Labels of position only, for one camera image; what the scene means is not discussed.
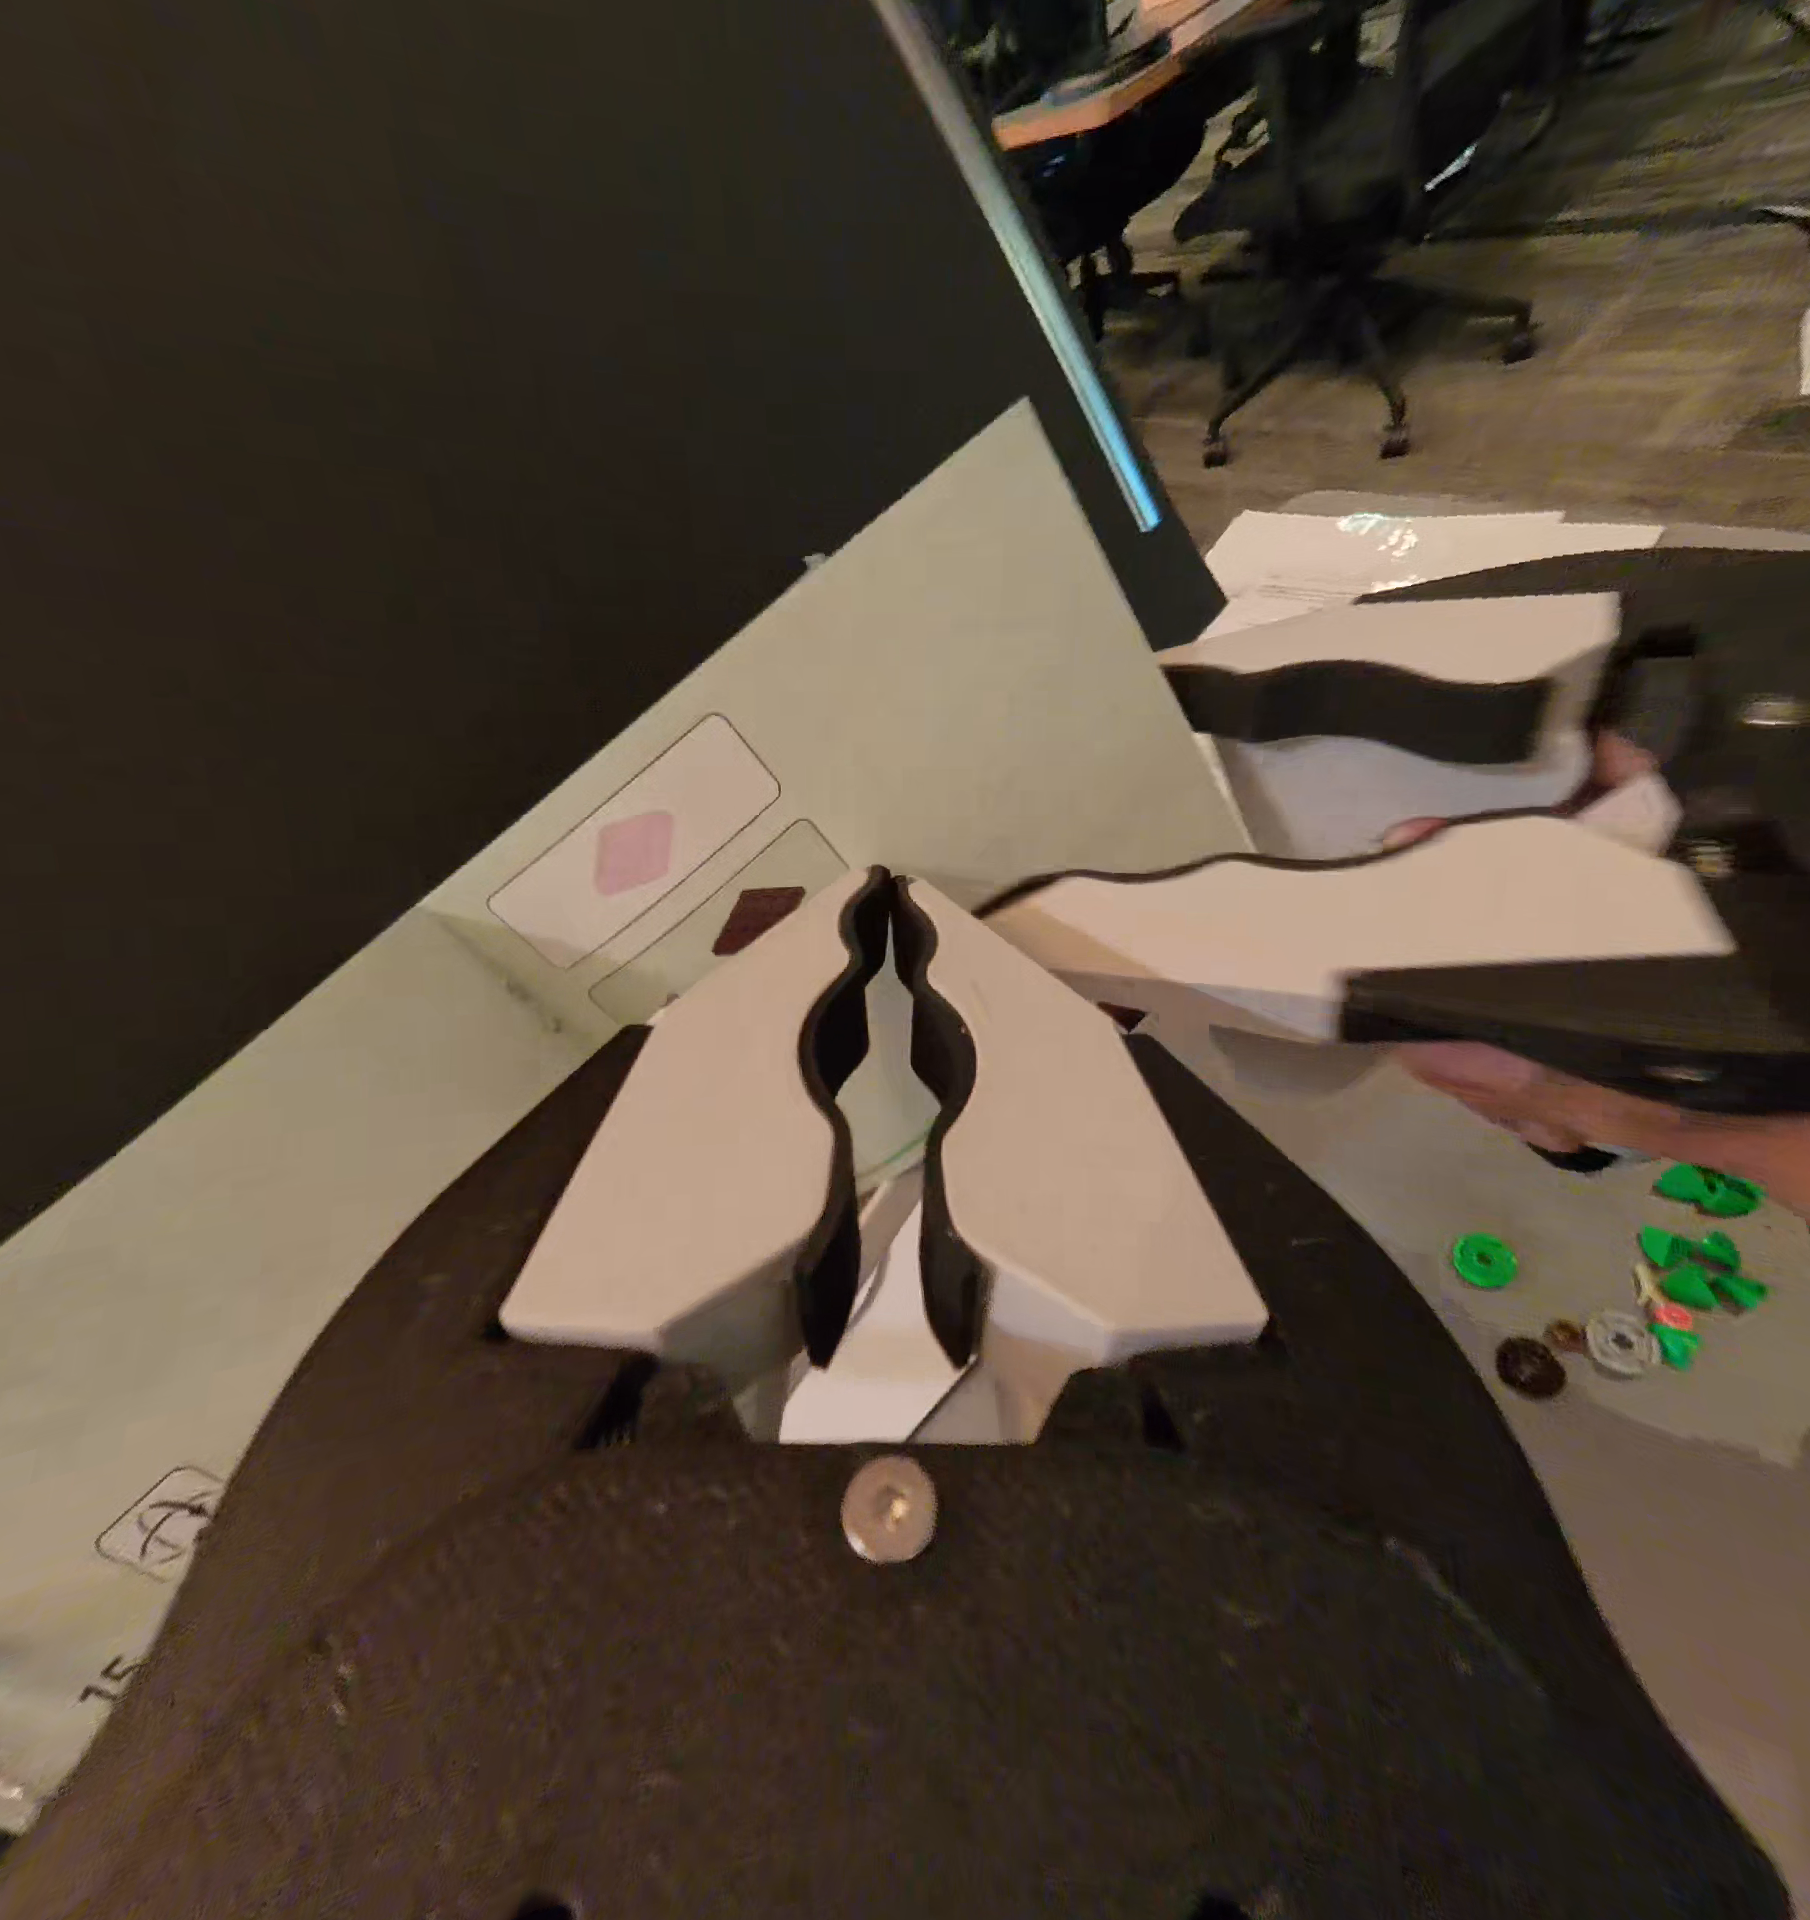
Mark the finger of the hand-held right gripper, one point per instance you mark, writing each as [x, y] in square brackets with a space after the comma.
[1445, 638]
[1371, 916]

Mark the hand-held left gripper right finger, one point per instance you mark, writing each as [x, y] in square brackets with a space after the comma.
[1101, 1185]

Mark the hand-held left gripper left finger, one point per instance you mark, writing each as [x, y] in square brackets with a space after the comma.
[681, 1185]

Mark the brick instruction booklet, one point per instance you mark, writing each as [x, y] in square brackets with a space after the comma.
[395, 1125]

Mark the person's right hand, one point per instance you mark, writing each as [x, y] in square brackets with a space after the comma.
[1715, 1155]

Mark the printed paper sheet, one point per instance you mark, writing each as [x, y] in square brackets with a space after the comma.
[1295, 563]

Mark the cluster of green leaf pieces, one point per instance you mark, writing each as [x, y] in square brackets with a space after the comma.
[1483, 1261]

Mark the black office chair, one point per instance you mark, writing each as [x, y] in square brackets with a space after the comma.
[1341, 181]

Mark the grey round plate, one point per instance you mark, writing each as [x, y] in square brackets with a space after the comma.
[1621, 1344]

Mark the wooden office desk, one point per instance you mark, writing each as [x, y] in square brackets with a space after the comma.
[1087, 107]

